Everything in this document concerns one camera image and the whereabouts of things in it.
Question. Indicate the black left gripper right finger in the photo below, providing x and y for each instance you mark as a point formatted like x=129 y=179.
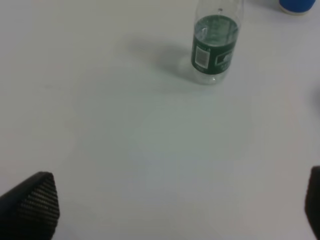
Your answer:
x=312 y=201

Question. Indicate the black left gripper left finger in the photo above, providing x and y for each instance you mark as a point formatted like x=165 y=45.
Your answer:
x=30 y=210

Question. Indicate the clear bottle green label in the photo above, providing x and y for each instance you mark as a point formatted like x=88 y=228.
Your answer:
x=217 y=25

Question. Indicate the blue sleeved paper cup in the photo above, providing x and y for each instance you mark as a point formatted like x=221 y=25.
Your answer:
x=296 y=7

